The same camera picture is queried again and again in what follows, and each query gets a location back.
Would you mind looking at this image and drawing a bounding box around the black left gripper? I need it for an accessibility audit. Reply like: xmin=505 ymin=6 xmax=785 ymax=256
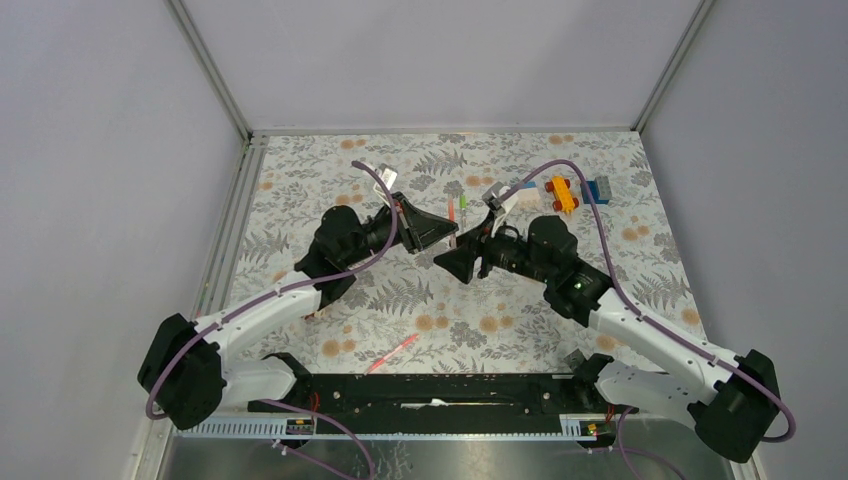
xmin=342 ymin=192 xmax=458 ymax=267

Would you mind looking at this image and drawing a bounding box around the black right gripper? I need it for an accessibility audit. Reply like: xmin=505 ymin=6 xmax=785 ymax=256
xmin=433 ymin=209 xmax=554 ymax=285

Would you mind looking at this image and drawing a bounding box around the red gel pen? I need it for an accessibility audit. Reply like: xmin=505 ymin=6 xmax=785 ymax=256
xmin=448 ymin=196 xmax=457 ymax=249

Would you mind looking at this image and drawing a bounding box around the white green marker pen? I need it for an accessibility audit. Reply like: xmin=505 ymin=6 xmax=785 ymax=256
xmin=458 ymin=194 xmax=467 ymax=232

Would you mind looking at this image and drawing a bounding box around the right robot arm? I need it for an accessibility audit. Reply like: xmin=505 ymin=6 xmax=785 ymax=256
xmin=434 ymin=216 xmax=780 ymax=463

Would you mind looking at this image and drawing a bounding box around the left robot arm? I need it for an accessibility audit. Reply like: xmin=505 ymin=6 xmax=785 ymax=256
xmin=137 ymin=192 xmax=458 ymax=430

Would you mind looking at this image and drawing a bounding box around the floral patterned table mat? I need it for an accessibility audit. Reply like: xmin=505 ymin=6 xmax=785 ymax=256
xmin=230 ymin=132 xmax=704 ymax=373

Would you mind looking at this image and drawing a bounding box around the blue white toy block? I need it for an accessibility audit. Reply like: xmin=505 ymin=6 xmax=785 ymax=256
xmin=513 ymin=181 xmax=541 ymax=205

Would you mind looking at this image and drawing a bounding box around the orange toy car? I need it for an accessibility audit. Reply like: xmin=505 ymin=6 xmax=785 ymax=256
xmin=544 ymin=176 xmax=579 ymax=215

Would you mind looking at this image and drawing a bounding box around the blue grey toy block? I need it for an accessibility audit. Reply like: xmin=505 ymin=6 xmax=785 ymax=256
xmin=581 ymin=175 xmax=612 ymax=205

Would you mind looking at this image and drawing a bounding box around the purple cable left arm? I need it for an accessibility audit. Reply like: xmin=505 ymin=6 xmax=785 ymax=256
xmin=145 ymin=160 xmax=400 ymax=421

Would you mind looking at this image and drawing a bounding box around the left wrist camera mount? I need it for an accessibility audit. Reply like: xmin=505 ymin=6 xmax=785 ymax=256
xmin=373 ymin=164 xmax=398 ymax=206

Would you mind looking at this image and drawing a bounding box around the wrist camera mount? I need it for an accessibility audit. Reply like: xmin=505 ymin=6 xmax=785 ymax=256
xmin=483 ymin=182 xmax=517 ymax=237
xmin=373 ymin=164 xmax=398 ymax=206

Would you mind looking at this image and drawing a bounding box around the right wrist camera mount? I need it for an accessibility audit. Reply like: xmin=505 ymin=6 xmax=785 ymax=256
xmin=483 ymin=182 xmax=517 ymax=237

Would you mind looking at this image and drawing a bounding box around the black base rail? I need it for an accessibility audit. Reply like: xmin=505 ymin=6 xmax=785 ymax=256
xmin=283 ymin=373 xmax=623 ymax=431

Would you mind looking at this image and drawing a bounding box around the white slotted cable duct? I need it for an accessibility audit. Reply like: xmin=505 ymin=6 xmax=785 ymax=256
xmin=174 ymin=414 xmax=616 ymax=442

